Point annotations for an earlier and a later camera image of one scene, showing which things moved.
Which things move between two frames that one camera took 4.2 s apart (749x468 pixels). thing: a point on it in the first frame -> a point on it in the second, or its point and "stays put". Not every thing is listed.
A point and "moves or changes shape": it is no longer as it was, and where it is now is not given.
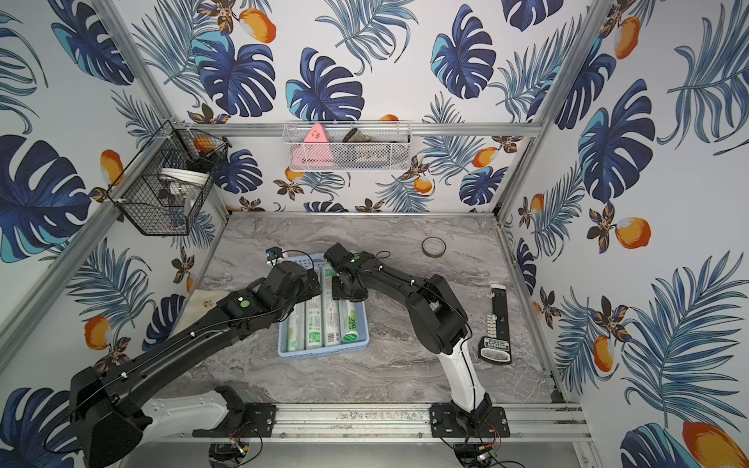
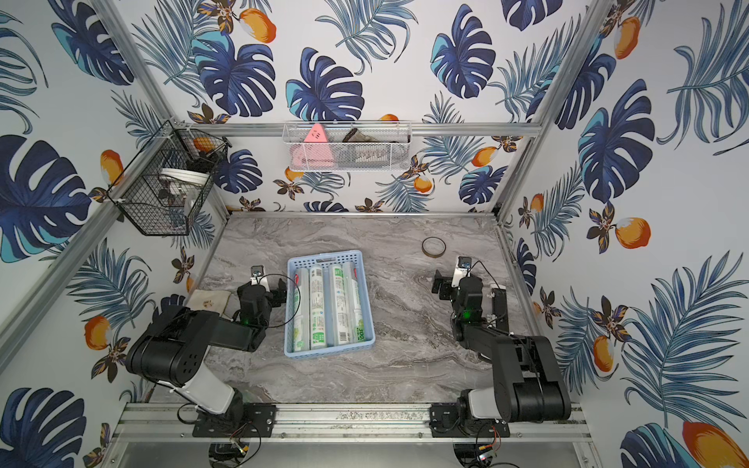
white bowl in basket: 185,175 stays put
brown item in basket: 356,136 stays put
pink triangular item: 316,152 stays put
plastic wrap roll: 296,328 stays put
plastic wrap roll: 351,322 moves or changes shape
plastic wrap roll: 331,307 moves or changes shape
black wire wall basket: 161,189 stays put
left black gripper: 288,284 -> 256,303
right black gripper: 336,292 -> 447,287
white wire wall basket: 348,145 stays put
